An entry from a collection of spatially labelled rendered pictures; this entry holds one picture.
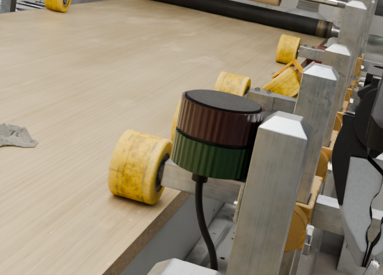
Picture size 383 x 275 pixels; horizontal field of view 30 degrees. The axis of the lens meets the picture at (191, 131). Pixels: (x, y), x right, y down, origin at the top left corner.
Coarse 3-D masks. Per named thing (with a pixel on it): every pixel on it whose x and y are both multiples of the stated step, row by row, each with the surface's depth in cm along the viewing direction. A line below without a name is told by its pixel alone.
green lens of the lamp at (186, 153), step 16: (176, 128) 51; (176, 144) 50; (192, 144) 49; (208, 144) 49; (176, 160) 50; (192, 160) 49; (208, 160) 49; (224, 160) 49; (240, 160) 49; (208, 176) 49; (224, 176) 49; (240, 176) 50
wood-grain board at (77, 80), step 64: (128, 0) 280; (0, 64) 139; (64, 64) 149; (128, 64) 162; (192, 64) 176; (256, 64) 193; (64, 128) 108; (128, 128) 114; (0, 192) 81; (64, 192) 84; (0, 256) 67; (64, 256) 69; (128, 256) 74
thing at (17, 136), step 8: (0, 128) 97; (8, 128) 97; (16, 128) 100; (24, 128) 97; (0, 136) 95; (8, 136) 97; (16, 136) 97; (24, 136) 97; (0, 144) 95; (16, 144) 96; (24, 144) 96; (32, 144) 97
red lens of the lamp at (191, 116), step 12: (180, 108) 50; (192, 108) 49; (204, 108) 48; (180, 120) 50; (192, 120) 49; (204, 120) 48; (216, 120) 48; (228, 120) 48; (240, 120) 48; (252, 120) 49; (192, 132) 49; (204, 132) 49; (216, 132) 48; (228, 132) 48; (240, 132) 49; (252, 132) 49; (228, 144) 49; (240, 144) 49
